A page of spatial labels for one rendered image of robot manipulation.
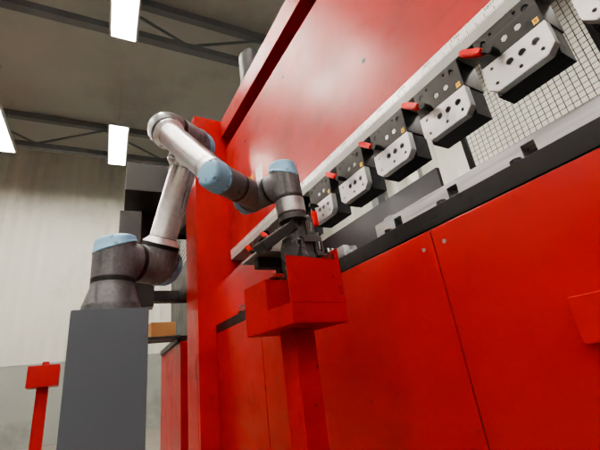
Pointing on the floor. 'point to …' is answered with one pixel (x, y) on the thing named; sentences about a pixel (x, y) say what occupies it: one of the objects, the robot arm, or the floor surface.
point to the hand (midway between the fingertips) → (300, 295)
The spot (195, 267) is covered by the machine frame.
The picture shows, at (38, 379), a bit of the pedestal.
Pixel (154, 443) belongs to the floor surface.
